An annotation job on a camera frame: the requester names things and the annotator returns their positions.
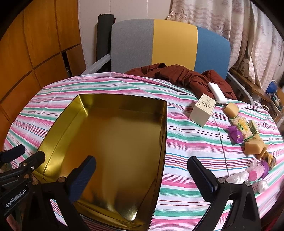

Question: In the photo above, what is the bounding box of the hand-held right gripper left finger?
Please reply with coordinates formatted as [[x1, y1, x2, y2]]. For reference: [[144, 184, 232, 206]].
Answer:
[[13, 155, 97, 231]]

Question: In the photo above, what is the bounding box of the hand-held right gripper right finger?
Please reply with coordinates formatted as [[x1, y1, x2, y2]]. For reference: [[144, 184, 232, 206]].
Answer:
[[188, 156, 261, 231]]

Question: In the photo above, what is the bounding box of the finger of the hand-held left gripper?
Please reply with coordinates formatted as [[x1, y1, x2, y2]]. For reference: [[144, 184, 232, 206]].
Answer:
[[0, 151, 46, 189], [0, 144, 26, 166]]

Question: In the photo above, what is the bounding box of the white plastic ball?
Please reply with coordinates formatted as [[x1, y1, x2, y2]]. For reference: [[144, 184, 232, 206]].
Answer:
[[228, 171, 249, 184], [256, 180, 269, 194]]

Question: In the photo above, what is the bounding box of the gold metal tin box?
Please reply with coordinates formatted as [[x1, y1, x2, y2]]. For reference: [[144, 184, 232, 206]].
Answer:
[[35, 94, 168, 230]]

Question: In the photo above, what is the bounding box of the purple snack packet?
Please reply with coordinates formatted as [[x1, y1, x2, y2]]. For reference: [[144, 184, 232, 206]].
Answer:
[[228, 125, 244, 145]]

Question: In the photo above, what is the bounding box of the tan sponge block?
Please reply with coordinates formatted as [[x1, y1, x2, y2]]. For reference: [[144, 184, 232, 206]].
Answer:
[[255, 134, 270, 160], [244, 139, 264, 155], [224, 103, 239, 118]]

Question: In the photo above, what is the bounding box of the green yellow snack packet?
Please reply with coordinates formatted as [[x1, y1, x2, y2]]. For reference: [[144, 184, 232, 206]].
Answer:
[[230, 115, 254, 141]]

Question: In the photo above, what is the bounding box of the cream cardboard box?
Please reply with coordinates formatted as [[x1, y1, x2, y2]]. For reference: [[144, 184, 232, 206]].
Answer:
[[189, 94, 217, 127]]

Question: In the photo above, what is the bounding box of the yellow cloth toy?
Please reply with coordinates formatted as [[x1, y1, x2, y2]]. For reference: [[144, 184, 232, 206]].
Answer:
[[264, 154, 277, 171]]

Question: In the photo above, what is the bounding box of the small green carton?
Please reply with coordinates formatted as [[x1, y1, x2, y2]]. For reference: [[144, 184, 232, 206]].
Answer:
[[248, 120, 260, 136]]

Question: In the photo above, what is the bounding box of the pink green striped tablecloth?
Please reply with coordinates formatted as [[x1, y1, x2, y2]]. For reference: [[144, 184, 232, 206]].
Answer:
[[3, 72, 284, 231]]

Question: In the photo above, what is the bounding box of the white power bank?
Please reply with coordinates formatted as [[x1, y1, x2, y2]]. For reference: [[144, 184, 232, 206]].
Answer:
[[208, 82, 227, 104]]

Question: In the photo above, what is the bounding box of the wooden side desk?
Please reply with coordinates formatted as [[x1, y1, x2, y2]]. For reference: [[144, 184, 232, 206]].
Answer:
[[230, 68, 284, 121]]

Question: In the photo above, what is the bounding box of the dark red garment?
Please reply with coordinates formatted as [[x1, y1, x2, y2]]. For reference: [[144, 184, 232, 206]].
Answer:
[[124, 63, 238, 100]]

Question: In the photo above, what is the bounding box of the orange wooden wardrobe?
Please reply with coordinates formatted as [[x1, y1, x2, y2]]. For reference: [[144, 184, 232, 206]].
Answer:
[[0, 0, 88, 138]]

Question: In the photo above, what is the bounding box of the blue round object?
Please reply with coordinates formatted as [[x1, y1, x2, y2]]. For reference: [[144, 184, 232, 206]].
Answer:
[[266, 80, 278, 94]]

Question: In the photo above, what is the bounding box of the cardboard box behind curtain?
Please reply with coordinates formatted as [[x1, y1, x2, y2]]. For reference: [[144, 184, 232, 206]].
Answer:
[[238, 54, 253, 78]]

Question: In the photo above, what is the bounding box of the black rolled mat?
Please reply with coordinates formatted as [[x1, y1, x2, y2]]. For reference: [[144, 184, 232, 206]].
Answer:
[[96, 14, 115, 74]]

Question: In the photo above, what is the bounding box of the grey yellow blue chair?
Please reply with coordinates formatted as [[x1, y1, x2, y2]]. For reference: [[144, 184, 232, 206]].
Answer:
[[81, 19, 255, 105]]

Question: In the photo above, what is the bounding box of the pale patterned curtain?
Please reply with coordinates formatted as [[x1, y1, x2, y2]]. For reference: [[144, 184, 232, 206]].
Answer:
[[165, 0, 284, 89]]

